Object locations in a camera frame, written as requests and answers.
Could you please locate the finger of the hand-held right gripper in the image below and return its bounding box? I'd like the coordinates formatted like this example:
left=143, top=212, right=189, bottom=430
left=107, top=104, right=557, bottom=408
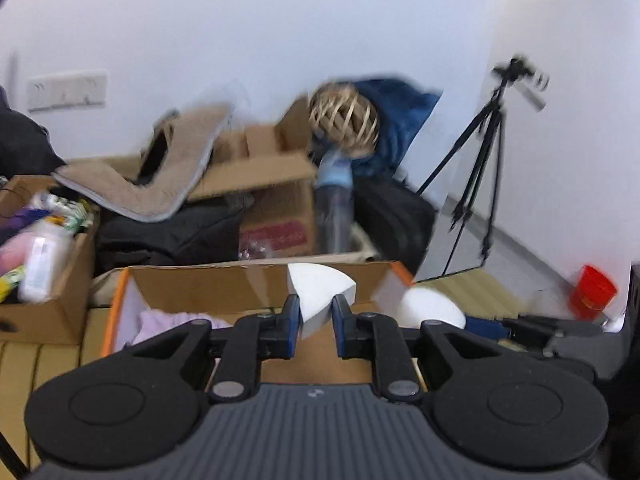
left=464, top=311, right=603, bottom=358

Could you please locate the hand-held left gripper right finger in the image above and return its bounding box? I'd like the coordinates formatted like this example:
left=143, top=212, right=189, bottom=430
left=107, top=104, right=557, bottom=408
left=331, top=294, right=502, bottom=403

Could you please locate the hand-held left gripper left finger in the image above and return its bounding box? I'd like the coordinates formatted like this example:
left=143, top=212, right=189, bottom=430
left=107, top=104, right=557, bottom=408
left=131, top=294, right=302, bottom=403

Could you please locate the white foam wedge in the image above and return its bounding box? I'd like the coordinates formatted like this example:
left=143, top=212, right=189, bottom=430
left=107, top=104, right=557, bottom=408
left=287, top=262, right=357, bottom=342

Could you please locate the white round foam piece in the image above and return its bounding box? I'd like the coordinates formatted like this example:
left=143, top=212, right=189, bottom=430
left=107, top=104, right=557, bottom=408
left=396, top=287, right=467, bottom=332

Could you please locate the red cardboard box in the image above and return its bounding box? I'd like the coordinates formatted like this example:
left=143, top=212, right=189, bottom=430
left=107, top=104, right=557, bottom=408
left=101, top=260, right=417, bottom=397

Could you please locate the black soft bag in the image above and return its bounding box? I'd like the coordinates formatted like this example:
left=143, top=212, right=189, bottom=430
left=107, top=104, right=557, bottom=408
left=94, top=202, right=247, bottom=277

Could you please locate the pink soft item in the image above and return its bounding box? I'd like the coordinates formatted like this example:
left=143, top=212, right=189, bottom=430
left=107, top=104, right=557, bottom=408
left=0, top=233, right=37, bottom=275

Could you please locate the red bucket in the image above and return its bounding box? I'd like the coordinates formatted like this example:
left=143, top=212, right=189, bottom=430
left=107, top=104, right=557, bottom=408
left=568, top=264, right=619, bottom=322

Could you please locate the black equipment bag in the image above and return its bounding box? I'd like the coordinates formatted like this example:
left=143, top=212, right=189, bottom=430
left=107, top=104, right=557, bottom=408
left=354, top=177, right=437, bottom=273

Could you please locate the purple cloth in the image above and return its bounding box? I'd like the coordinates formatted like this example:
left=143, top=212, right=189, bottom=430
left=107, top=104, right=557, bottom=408
left=131, top=308, right=213, bottom=348

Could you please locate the clear water bottle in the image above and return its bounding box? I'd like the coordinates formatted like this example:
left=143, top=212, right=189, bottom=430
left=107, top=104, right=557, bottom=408
left=314, top=150, right=355, bottom=256

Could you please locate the brown cardboard box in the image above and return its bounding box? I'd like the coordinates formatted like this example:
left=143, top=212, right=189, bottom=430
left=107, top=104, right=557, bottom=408
left=187, top=97, right=321, bottom=261

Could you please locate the black tripod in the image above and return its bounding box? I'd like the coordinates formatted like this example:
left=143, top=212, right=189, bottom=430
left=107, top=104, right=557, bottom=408
left=416, top=77, right=506, bottom=261

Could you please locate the beige fleece boot liner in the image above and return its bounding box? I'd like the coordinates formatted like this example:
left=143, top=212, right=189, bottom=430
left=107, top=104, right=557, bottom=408
left=52, top=104, right=236, bottom=223

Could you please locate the wicker ball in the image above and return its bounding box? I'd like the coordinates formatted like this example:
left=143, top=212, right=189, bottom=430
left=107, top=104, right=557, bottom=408
left=307, top=82, right=382, bottom=158

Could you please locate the blue fabric bag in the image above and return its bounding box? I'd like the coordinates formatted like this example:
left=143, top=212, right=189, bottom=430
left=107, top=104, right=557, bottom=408
left=350, top=77, right=443, bottom=178

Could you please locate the green and white packet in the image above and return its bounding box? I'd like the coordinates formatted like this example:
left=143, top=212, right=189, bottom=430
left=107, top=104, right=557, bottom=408
left=30, top=191, right=95, bottom=234

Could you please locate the yellow packet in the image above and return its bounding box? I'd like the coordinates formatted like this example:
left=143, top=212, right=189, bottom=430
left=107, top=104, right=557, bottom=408
left=0, top=265, right=28, bottom=305

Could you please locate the black trolley bag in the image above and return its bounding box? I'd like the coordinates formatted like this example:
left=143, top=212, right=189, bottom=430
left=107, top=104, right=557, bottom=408
left=0, top=85, right=67, bottom=177

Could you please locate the small cardboard box with handle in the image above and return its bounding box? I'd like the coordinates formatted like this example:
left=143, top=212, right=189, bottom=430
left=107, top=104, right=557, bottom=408
left=0, top=175, right=99, bottom=347

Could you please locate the black camera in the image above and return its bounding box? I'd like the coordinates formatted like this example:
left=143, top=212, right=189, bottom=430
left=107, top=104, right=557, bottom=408
left=492, top=55, right=551, bottom=111

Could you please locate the white wall socket panel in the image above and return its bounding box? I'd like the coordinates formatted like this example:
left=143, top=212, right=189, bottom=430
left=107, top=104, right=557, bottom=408
left=26, top=70, right=109, bottom=112

